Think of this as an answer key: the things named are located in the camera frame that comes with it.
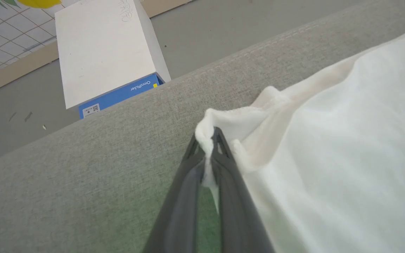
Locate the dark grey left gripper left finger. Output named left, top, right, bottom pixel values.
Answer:
left=143, top=135, right=207, bottom=253

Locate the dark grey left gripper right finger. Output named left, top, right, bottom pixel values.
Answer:
left=211, top=127, right=275, bottom=253

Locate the white garment with black sleeves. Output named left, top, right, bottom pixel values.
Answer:
left=195, top=23, right=405, bottom=253

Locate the grey fabric sofa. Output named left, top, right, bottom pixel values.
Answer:
left=0, top=0, right=405, bottom=253

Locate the white box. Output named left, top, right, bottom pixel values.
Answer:
left=54, top=0, right=172, bottom=110

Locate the yellow lemon decoration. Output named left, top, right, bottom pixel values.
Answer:
left=0, top=0, right=62, bottom=9

